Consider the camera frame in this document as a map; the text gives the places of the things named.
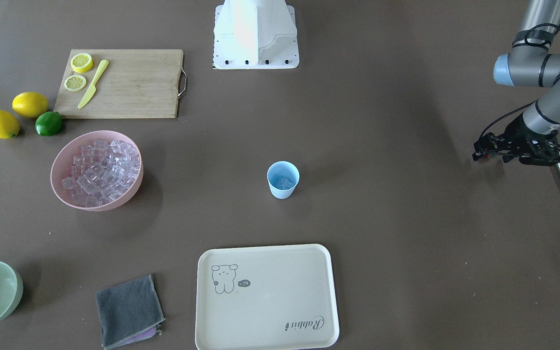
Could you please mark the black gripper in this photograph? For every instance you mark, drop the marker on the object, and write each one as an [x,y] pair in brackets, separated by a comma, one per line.
[518,130]

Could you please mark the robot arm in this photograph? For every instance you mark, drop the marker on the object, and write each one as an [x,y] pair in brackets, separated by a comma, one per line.
[534,61]

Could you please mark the light blue plastic cup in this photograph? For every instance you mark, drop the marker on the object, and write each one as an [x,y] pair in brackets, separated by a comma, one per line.
[282,168]

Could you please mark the clear ice cube pile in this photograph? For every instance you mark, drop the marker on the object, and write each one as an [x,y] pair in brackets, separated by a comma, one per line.
[101,173]

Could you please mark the cream rabbit tray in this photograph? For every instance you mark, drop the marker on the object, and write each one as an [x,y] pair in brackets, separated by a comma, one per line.
[266,298]

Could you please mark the wooden cutting board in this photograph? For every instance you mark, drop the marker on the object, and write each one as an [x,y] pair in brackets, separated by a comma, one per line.
[136,83]

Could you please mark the pink plastic bowl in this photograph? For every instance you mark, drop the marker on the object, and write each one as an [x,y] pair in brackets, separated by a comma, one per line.
[58,168]

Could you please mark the grey folded cloth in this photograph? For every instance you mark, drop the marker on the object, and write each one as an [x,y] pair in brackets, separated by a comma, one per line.
[129,312]

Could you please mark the yellow plastic knife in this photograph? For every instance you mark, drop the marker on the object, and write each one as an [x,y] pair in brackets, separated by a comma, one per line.
[91,89]

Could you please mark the lemon half slice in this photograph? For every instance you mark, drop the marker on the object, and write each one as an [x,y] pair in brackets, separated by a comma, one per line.
[75,83]
[82,62]

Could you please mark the green lime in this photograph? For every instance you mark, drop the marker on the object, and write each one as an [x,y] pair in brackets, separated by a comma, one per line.
[49,124]

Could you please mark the whole yellow lemon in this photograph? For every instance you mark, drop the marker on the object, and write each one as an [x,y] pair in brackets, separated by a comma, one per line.
[30,104]
[9,125]

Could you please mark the black camera mount wrist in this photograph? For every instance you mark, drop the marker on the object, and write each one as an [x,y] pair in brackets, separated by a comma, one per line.
[541,153]

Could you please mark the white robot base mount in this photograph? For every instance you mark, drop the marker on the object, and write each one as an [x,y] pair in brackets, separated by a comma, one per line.
[255,35]

